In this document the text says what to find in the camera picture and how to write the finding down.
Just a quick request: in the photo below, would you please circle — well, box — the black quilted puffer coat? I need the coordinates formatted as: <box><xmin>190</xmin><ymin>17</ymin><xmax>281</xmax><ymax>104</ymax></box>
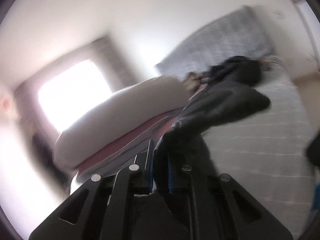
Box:
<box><xmin>153</xmin><ymin>81</ymin><xmax>271</xmax><ymax>239</ymax></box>

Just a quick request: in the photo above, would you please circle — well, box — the small black puffer jacket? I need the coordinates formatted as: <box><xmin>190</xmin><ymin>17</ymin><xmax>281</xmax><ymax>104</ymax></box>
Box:
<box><xmin>203</xmin><ymin>56</ymin><xmax>263</xmax><ymax>87</ymax></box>

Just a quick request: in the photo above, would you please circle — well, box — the grey quilted headboard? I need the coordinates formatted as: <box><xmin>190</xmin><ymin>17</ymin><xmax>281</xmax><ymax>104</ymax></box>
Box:
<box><xmin>156</xmin><ymin>6</ymin><xmax>274</xmax><ymax>80</ymax></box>

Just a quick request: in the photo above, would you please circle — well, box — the grey folded duvet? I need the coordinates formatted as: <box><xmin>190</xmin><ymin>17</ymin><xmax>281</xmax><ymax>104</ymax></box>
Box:
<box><xmin>53</xmin><ymin>76</ymin><xmax>189</xmax><ymax>170</ymax></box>

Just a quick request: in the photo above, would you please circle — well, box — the maroon folded blanket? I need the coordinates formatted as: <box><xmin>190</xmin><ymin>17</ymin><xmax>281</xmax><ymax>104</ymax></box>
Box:
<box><xmin>78</xmin><ymin>108</ymin><xmax>182</xmax><ymax>174</ymax></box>

